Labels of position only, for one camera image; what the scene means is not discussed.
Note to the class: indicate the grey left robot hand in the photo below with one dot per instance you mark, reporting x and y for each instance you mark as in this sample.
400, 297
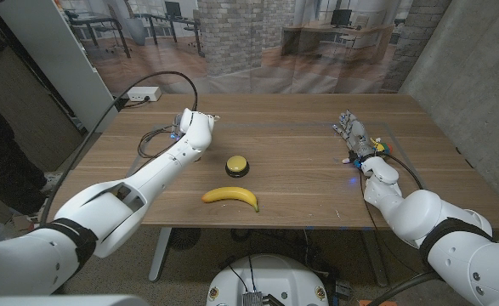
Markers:
177, 126

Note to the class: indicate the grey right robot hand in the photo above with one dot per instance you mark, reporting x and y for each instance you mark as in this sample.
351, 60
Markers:
355, 136

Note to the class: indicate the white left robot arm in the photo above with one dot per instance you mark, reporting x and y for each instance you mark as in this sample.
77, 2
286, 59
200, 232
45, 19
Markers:
104, 212

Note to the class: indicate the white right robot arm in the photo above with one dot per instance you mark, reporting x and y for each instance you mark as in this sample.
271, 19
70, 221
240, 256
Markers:
444, 229

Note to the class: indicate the yellow push button black base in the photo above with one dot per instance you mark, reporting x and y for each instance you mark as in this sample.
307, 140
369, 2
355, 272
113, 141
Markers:
236, 164

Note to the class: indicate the yellow toy banana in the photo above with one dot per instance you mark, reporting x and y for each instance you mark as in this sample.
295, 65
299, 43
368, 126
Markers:
231, 193

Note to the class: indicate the small beige wooden stick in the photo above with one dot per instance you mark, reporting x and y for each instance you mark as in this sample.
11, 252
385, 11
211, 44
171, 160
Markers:
346, 160

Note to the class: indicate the white power strip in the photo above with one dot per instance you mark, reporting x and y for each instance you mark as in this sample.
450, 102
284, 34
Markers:
143, 93

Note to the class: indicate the printed office backdrop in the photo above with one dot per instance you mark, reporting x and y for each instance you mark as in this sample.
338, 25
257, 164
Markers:
240, 47

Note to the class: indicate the grey table leg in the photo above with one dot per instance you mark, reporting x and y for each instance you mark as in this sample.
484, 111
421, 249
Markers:
160, 255
375, 259

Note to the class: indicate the white cabinet panel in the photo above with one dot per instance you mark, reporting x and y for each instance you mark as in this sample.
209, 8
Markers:
58, 59

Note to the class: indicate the brown wooden door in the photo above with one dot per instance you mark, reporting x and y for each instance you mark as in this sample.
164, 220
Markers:
19, 98

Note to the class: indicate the orange flat object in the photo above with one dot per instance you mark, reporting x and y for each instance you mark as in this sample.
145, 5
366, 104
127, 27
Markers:
376, 303

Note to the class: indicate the white robot torso base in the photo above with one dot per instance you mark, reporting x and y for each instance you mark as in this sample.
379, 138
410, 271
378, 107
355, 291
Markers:
268, 280

